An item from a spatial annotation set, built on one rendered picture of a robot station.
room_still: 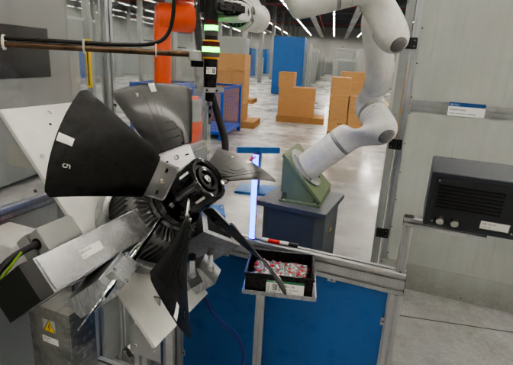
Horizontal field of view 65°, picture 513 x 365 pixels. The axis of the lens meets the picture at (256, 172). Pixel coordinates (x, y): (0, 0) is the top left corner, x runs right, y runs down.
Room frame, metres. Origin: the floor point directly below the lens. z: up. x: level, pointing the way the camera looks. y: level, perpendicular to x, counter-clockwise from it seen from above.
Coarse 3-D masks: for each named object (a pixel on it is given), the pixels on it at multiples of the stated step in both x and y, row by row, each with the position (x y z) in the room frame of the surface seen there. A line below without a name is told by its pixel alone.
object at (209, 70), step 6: (204, 60) 1.05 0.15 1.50; (210, 60) 1.04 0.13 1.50; (216, 60) 1.05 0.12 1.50; (204, 66) 1.05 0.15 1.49; (210, 66) 1.04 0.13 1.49; (216, 66) 1.05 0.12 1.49; (204, 72) 1.05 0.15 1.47; (210, 72) 1.04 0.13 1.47; (216, 72) 1.06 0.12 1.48; (204, 78) 1.06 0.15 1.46; (210, 78) 1.05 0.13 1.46; (216, 78) 1.06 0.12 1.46; (204, 84) 1.06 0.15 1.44; (210, 84) 1.05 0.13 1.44; (216, 84) 1.06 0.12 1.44; (210, 96) 1.05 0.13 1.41
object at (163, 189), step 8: (160, 160) 0.91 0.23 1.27; (160, 168) 0.91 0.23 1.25; (168, 168) 0.92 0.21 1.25; (176, 168) 0.94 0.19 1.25; (160, 176) 0.91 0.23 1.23; (168, 176) 0.93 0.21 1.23; (152, 184) 0.90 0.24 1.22; (160, 184) 0.91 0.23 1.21; (168, 184) 0.93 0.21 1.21; (152, 192) 0.90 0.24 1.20; (160, 192) 0.91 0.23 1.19
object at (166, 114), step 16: (128, 96) 1.12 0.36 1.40; (144, 96) 1.13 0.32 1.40; (160, 96) 1.14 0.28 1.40; (176, 96) 1.16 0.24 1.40; (128, 112) 1.08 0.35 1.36; (144, 112) 1.09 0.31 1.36; (160, 112) 1.10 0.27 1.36; (176, 112) 1.11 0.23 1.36; (144, 128) 1.06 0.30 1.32; (160, 128) 1.07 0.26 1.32; (176, 128) 1.07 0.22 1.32; (160, 144) 1.03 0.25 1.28; (176, 144) 1.04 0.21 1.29
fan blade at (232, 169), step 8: (216, 152) 1.29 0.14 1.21; (224, 152) 1.30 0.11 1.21; (216, 160) 1.23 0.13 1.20; (224, 160) 1.24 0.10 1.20; (232, 160) 1.25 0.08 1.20; (240, 160) 1.27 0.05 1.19; (216, 168) 1.16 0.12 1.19; (224, 168) 1.17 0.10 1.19; (232, 168) 1.17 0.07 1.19; (240, 168) 1.19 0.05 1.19; (248, 168) 1.22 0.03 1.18; (256, 168) 1.25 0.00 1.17; (224, 176) 1.08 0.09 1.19; (232, 176) 1.10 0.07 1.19; (240, 176) 1.12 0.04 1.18; (248, 176) 1.14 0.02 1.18; (256, 176) 1.17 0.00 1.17; (264, 176) 1.21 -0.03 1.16; (272, 176) 1.25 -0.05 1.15
